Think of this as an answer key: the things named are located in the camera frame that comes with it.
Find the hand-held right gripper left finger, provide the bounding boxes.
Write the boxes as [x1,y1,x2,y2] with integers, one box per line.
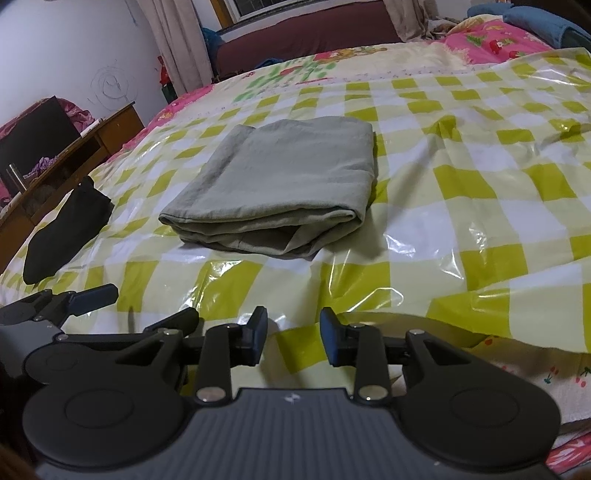
[115,306,270,408]

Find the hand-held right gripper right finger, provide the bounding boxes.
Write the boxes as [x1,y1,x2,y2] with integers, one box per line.
[320,306,463,408]

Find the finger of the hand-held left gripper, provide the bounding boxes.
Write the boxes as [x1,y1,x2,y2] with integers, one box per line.
[0,283,120,329]
[131,306,200,343]

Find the pale green pants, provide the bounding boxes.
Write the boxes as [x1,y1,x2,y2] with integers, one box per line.
[158,115,380,260]

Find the black folded pants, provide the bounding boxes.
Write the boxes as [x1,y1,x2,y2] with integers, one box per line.
[22,176,115,285]

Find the purple cloth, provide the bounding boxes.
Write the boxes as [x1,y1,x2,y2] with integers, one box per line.
[23,156,59,182]

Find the metal cup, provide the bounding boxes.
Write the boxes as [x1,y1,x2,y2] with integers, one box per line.
[6,162,27,193]

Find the wooden desk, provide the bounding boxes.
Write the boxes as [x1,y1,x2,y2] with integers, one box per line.
[0,102,147,274]

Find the black monitor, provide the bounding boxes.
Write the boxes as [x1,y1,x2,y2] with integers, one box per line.
[0,95,82,186]

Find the green checkered plastic sheet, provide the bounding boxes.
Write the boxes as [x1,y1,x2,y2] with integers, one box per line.
[0,46,591,366]

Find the pink cloth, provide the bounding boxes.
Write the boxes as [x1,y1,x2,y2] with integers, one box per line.
[0,98,92,136]

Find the cream printed bed sheet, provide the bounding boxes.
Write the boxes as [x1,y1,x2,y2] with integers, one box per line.
[139,39,591,476]

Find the maroon headboard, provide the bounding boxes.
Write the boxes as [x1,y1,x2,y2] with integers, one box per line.
[215,13,402,78]

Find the window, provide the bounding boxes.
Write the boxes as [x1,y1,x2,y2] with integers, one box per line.
[225,0,385,25]

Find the pink floral blanket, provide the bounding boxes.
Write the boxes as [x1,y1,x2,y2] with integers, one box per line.
[433,13,591,71]

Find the blue cloth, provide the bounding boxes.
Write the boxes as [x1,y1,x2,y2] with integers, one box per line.
[466,4,591,49]

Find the red wall ornament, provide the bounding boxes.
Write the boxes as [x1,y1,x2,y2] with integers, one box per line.
[156,54,175,101]

